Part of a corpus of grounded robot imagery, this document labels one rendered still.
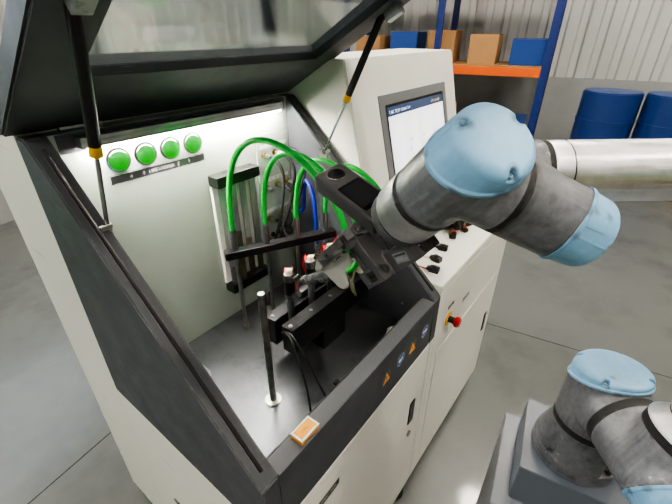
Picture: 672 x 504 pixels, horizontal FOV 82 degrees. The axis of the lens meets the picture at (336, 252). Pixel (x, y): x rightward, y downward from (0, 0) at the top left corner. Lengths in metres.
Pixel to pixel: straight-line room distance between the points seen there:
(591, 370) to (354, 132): 0.78
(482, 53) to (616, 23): 1.91
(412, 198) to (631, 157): 0.29
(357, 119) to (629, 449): 0.91
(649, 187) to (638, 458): 0.38
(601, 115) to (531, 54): 1.22
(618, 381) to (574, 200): 0.45
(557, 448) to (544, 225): 0.59
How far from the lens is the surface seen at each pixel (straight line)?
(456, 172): 0.32
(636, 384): 0.80
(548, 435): 0.91
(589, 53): 7.10
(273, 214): 1.26
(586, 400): 0.81
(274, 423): 0.99
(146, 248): 1.04
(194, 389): 0.74
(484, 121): 0.33
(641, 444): 0.74
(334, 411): 0.85
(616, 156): 0.56
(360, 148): 1.15
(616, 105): 5.34
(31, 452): 2.35
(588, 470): 0.91
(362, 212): 0.46
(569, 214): 0.39
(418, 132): 1.44
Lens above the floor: 1.62
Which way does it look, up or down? 30 degrees down
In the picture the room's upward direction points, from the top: straight up
